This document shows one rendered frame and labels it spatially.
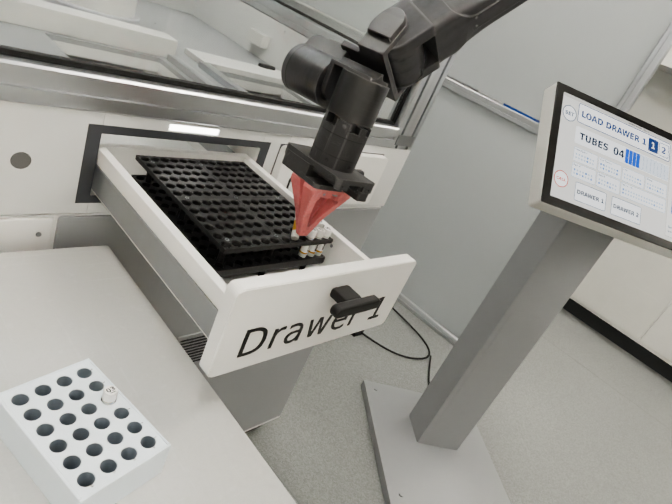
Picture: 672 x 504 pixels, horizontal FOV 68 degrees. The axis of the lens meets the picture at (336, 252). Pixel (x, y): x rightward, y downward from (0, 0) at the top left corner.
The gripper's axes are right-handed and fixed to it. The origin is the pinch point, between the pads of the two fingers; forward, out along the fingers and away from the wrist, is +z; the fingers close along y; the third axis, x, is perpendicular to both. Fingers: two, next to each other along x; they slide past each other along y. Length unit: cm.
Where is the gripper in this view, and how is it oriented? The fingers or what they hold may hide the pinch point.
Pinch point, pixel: (303, 229)
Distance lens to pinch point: 63.4
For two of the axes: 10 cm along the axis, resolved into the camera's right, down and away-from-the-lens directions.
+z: -3.8, 8.5, 3.6
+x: 6.8, -0.1, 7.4
